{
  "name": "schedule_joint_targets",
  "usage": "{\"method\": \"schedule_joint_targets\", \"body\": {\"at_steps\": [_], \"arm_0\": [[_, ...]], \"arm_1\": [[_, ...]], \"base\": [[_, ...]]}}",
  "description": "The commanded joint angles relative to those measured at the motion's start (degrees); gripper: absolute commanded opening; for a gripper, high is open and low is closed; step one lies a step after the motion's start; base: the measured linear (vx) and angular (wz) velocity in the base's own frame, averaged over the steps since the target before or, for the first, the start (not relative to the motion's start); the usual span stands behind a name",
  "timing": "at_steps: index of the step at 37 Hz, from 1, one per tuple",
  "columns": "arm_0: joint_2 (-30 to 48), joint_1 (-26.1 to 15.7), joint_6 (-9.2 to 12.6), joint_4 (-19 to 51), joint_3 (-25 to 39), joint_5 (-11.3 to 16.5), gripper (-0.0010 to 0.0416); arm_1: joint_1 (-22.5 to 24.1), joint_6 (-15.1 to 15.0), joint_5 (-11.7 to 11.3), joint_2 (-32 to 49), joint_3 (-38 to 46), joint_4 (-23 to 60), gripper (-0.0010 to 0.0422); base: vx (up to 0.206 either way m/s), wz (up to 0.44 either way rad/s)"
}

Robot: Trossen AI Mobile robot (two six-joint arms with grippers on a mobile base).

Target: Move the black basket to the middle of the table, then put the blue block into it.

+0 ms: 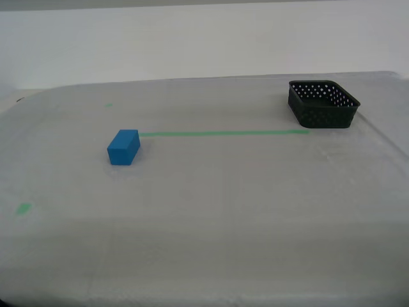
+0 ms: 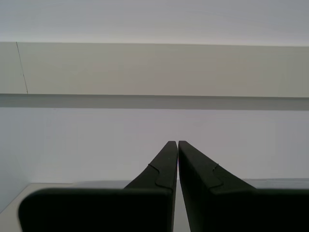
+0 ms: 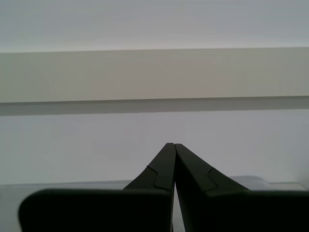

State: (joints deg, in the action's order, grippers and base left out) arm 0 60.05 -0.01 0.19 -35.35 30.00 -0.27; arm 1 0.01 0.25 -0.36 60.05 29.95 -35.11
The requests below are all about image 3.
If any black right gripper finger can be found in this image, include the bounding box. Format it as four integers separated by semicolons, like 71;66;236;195
174;143;309;232
18;142;176;232

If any beige wall trim board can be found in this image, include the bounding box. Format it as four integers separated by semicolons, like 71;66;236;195
0;47;309;104

